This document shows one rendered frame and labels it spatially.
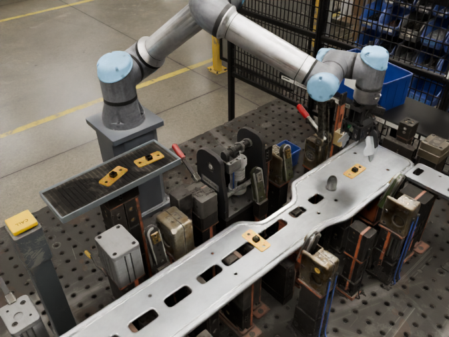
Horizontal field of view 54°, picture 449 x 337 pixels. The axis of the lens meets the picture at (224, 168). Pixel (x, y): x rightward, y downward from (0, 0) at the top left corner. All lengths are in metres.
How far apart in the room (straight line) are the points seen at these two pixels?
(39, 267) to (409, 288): 1.15
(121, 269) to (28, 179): 2.29
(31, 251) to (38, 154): 2.41
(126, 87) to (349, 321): 1.03
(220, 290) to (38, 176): 2.39
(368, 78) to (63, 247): 1.21
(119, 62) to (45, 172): 1.99
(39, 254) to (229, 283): 0.49
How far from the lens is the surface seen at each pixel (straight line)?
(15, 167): 3.52
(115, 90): 1.50
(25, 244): 1.20
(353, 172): 1.52
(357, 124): 1.37
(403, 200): 1.39
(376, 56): 1.27
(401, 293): 1.60
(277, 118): 2.35
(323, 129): 1.52
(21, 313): 1.14
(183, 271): 1.18
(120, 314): 1.13
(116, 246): 1.12
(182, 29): 1.44
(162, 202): 1.79
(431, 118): 1.86
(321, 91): 1.17
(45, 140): 3.74
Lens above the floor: 1.91
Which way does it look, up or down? 38 degrees down
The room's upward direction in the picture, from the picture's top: 1 degrees counter-clockwise
